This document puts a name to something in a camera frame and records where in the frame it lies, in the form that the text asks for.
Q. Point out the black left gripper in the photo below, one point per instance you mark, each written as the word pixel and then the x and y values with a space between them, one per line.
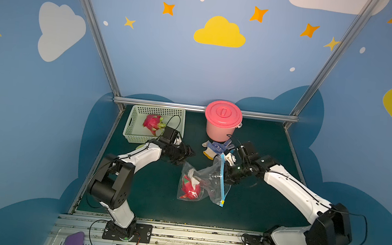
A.
pixel 181 150

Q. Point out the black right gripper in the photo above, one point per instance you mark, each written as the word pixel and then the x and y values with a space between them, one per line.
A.
pixel 233 173

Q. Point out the clear zip-top bag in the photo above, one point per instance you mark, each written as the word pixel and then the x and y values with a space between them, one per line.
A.
pixel 211 180

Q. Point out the red dragon fruit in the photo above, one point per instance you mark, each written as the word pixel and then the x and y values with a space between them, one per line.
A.
pixel 154 123
pixel 190 189

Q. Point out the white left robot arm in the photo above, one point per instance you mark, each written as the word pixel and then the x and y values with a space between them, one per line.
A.
pixel 111 183

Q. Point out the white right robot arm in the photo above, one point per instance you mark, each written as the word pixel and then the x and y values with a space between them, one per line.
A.
pixel 329 224

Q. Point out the pink plastic bucket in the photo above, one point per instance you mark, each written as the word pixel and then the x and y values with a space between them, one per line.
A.
pixel 219 134

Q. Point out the green perforated plastic basket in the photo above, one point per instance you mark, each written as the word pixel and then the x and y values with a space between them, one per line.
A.
pixel 134 131

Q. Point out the pink bucket lid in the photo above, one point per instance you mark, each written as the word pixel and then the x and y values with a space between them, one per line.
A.
pixel 224 114

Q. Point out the purple plastic object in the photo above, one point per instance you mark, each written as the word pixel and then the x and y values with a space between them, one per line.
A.
pixel 75 239

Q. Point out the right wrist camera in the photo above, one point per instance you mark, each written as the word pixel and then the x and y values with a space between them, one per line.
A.
pixel 230 158

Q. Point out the aluminium frame right rail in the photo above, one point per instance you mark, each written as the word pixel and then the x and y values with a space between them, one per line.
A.
pixel 305 160

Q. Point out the aluminium frame rail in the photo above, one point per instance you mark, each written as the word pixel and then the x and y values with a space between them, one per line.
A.
pixel 94 167
pixel 196 108
pixel 305 160

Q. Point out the aluminium frame back rail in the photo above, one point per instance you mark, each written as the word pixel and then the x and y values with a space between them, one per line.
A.
pixel 196 108

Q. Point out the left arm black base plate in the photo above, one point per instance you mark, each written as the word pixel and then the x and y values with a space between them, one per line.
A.
pixel 134 232

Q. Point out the aluminium frame left rail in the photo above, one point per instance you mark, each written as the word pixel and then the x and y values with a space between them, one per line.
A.
pixel 94 167

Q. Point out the aluminium frame left post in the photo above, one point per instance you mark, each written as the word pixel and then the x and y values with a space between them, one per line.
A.
pixel 100 45

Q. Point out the aluminium frame post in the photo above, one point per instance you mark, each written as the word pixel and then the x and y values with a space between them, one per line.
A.
pixel 100 45
pixel 352 32

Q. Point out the aluminium frame right post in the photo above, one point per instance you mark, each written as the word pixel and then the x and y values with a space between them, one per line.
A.
pixel 352 32

